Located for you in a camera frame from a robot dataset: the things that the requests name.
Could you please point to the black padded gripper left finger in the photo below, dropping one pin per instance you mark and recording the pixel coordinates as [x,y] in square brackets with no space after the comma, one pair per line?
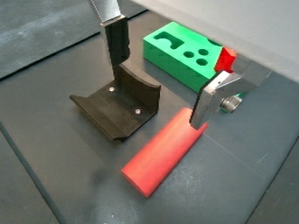
[113,28]

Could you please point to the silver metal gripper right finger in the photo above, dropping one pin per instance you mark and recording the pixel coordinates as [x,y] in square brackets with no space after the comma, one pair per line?
[217,93]

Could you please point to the red oval rod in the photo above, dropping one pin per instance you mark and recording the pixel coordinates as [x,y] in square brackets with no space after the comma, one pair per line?
[152,163]

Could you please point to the black L-shaped fixture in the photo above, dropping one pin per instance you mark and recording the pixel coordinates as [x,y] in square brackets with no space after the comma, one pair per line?
[122,105]

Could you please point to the red square block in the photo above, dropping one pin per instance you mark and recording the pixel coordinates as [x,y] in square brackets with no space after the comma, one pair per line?
[225,60]

